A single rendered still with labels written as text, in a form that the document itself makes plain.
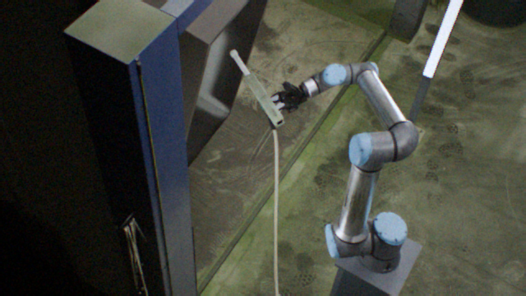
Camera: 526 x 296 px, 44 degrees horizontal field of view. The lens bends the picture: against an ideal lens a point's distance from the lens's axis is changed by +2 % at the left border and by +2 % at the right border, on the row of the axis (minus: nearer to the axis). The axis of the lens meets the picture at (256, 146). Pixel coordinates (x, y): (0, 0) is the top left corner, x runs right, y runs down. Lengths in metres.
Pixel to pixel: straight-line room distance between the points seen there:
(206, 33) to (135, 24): 0.93
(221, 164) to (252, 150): 0.23
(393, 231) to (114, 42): 1.71
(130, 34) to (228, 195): 2.47
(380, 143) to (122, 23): 1.16
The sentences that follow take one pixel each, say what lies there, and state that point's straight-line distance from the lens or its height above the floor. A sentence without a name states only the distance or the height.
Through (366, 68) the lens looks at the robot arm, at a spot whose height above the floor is 1.30.
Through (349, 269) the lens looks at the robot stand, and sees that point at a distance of 3.01.
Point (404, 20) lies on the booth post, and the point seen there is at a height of 0.20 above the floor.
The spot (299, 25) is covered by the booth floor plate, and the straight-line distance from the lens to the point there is 4.84.
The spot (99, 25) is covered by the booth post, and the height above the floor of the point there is 2.29.
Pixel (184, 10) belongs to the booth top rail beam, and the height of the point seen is 2.29.
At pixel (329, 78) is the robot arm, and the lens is 2.79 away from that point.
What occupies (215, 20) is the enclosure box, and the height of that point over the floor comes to 1.64.
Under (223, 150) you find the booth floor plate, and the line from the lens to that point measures 4.03.
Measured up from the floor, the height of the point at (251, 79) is 1.14.
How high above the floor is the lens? 3.30
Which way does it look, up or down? 53 degrees down
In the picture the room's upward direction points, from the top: 4 degrees clockwise
